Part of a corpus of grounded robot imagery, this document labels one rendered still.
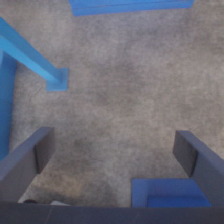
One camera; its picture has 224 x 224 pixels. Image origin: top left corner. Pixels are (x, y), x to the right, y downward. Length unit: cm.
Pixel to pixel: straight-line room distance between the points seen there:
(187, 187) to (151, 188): 18
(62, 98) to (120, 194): 61
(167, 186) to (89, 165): 41
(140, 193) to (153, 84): 58
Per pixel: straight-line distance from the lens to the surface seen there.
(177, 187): 92
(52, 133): 16
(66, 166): 94
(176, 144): 17
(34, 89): 107
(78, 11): 115
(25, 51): 71
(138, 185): 89
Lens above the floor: 86
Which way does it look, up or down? 80 degrees down
